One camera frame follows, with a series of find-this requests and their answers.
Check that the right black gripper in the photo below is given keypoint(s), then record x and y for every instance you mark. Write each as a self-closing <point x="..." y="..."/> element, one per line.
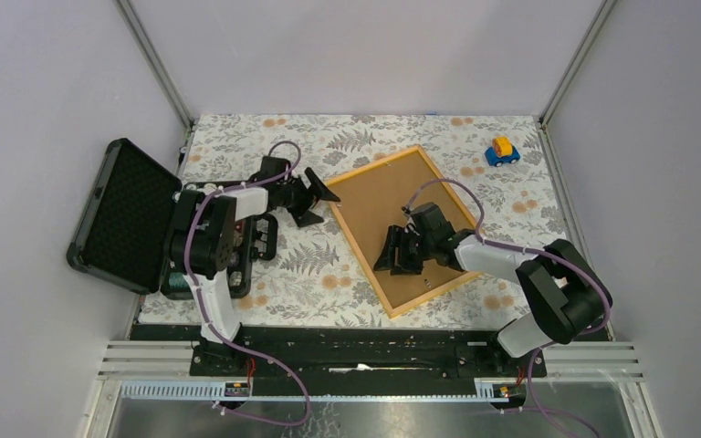
<point x="397" y="237"/>

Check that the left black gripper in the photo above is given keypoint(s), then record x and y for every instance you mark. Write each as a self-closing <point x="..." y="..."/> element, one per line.
<point x="306" y="217"/>

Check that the yellow wooden picture frame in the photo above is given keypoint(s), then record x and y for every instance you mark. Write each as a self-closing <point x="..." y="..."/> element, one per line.
<point x="399" y="308"/>

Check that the brown cardboard backing board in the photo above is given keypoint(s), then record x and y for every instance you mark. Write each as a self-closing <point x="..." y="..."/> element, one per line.
<point x="381" y="211"/>

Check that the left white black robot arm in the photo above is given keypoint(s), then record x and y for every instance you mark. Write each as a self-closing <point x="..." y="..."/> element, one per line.
<point x="202" y="239"/>

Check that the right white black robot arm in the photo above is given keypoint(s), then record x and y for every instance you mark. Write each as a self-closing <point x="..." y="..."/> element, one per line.
<point x="564" y="295"/>

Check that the yellow blue toy car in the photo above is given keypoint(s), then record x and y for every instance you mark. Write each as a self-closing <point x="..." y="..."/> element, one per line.
<point x="501" y="151"/>

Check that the black poker chip case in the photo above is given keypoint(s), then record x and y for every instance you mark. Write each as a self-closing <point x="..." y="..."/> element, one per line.
<point x="125" y="228"/>

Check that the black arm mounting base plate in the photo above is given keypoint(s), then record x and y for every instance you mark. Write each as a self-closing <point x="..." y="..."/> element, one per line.
<point x="344" y="361"/>

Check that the aluminium rail front frame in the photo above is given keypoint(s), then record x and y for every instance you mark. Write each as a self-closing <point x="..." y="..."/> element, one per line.
<point x="613" y="362"/>

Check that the left aluminium corner post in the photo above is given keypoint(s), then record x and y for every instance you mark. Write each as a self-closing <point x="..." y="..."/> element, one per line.
<point x="142" y="39"/>

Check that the aluminium corner post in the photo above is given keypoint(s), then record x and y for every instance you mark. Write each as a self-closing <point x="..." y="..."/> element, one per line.
<point x="142" y="39"/>
<point x="582" y="51"/>

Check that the right aluminium corner post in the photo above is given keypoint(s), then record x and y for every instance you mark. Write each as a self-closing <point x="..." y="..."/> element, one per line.
<point x="582" y="51"/>

